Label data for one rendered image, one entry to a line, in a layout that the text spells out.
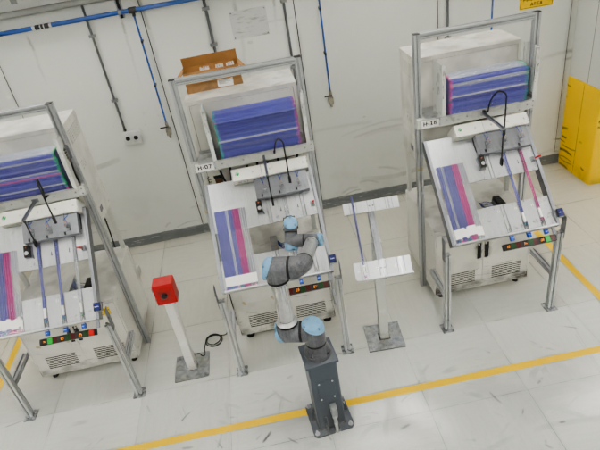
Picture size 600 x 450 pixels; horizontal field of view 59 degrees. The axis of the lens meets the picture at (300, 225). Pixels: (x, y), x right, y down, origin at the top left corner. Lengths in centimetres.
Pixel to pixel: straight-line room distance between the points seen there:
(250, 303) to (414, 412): 129
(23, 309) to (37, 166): 87
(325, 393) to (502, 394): 109
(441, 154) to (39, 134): 251
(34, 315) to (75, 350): 59
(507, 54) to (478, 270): 149
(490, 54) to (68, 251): 292
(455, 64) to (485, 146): 55
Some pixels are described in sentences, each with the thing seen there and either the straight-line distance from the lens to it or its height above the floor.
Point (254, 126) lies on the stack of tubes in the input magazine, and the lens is 324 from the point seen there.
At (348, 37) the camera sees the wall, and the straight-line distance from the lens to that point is 475.
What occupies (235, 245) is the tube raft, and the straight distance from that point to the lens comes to 332.
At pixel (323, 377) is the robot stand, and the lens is 303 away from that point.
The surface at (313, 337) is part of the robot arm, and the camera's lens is 284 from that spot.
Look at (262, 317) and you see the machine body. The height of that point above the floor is 19.
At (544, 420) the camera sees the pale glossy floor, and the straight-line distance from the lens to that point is 346.
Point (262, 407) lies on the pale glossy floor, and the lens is 354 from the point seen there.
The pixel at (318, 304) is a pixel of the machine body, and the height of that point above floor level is 20.
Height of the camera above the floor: 270
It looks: 32 degrees down
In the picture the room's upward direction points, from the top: 10 degrees counter-clockwise
